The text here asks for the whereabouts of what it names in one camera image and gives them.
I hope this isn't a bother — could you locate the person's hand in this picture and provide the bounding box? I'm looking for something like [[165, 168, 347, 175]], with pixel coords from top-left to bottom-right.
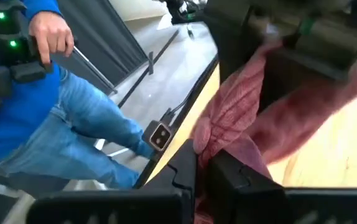
[[28, 11, 75, 65]]

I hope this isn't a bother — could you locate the black floor strip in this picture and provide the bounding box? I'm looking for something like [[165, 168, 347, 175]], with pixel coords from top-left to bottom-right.
[[117, 29, 180, 109]]

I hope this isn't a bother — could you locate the pink corduroy hat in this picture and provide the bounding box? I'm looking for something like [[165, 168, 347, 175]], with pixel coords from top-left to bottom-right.
[[192, 40, 357, 224]]

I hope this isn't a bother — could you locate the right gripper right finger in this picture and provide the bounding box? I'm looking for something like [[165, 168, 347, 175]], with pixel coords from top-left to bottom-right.
[[208, 149, 357, 224]]

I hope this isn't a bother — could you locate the dark grey partition panel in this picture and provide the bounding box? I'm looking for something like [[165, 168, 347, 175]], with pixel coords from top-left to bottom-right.
[[52, 0, 150, 96]]

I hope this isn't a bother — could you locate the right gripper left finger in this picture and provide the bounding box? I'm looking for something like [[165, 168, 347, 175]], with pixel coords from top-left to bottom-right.
[[25, 138, 198, 224]]

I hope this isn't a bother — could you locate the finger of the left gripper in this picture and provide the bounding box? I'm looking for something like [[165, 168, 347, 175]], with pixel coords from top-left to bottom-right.
[[203, 0, 268, 85], [268, 27, 357, 82]]

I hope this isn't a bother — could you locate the black camera cable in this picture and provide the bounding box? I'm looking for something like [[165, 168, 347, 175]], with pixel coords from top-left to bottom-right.
[[165, 62, 218, 123]]

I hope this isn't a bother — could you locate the small table-edge camera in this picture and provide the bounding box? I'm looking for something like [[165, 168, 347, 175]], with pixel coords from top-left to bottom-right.
[[142, 119, 174, 152]]

